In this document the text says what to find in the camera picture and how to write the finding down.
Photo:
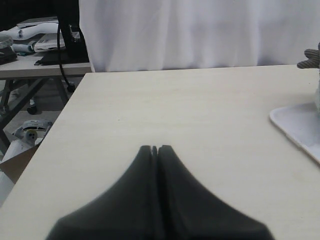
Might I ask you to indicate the white curtain backdrop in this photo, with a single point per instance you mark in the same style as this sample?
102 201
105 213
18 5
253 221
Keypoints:
148 35

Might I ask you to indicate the grey side table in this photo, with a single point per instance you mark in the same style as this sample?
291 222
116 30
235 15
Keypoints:
18 73

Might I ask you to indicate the white plush snowman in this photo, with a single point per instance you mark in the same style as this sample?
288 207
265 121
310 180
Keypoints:
312 59

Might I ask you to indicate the white robot toy on floor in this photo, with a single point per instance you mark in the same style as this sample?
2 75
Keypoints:
26 140

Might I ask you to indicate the white items on side table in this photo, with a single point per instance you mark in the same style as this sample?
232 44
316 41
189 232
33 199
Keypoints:
31 36

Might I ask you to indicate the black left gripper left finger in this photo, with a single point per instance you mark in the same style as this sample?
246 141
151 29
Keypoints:
128 210

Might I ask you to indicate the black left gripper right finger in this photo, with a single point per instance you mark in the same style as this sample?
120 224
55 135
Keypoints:
191 212

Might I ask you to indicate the black monitor stand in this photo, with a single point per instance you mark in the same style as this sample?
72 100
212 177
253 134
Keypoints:
75 50

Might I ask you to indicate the white plastic tray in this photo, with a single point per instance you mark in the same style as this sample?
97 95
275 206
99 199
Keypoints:
301 125

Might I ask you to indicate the green knitted scarf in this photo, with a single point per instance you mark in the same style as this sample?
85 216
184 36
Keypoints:
317 97

